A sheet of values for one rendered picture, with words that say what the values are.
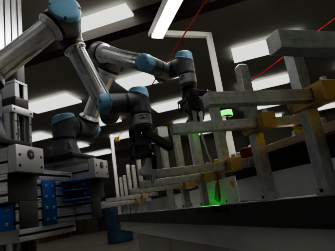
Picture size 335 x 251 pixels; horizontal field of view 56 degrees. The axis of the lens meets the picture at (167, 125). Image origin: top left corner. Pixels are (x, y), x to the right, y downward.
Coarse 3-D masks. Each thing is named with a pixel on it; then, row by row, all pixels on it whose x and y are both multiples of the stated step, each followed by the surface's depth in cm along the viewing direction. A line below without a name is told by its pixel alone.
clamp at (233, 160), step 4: (240, 156) 121; (224, 160) 123; (228, 160) 120; (232, 160) 119; (236, 160) 120; (240, 160) 120; (228, 164) 120; (232, 164) 119; (236, 164) 119; (240, 164) 120; (228, 168) 120; (232, 168) 118; (236, 168) 119; (240, 168) 119; (220, 172) 127; (224, 172) 124
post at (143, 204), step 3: (138, 162) 269; (138, 165) 269; (141, 165) 269; (138, 168) 268; (138, 174) 267; (138, 177) 268; (141, 177) 267; (141, 180) 266; (141, 201) 263; (144, 201) 262; (144, 204) 261; (144, 207) 260
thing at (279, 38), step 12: (276, 36) 47; (288, 36) 47; (300, 36) 48; (312, 36) 48; (324, 36) 49; (276, 48) 47; (288, 48) 47; (300, 48) 47; (312, 48) 48; (324, 48) 49
